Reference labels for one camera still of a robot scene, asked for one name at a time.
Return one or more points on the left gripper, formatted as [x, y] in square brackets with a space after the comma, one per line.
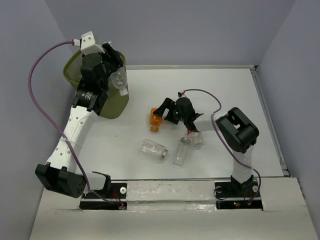
[115, 61]

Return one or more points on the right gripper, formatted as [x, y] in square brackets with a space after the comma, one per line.
[169, 104]

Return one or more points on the tall clear plastic bottle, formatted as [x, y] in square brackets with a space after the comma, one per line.
[120, 81]

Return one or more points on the orange plastic bottle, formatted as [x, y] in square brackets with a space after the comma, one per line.
[154, 121]

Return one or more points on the red cap plastic bottle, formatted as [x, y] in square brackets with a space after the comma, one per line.
[196, 139]

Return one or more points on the wide clear glass jar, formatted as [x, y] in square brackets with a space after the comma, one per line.
[153, 150]

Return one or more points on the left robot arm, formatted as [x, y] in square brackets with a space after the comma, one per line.
[62, 172]

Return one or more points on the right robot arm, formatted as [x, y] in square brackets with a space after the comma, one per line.
[237, 133]

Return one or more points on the green mesh waste bin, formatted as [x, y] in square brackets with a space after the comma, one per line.
[114, 105]

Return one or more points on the narrow clear glass jar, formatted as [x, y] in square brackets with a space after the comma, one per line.
[181, 151]

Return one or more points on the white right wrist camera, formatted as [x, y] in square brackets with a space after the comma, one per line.
[182, 94]

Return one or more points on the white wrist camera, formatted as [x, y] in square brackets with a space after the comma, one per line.
[182, 94]
[88, 44]

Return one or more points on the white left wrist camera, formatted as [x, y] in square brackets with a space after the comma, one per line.
[88, 44]

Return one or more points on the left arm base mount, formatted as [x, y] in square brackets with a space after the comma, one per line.
[114, 200]

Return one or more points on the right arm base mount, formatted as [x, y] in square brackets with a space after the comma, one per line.
[227, 199]

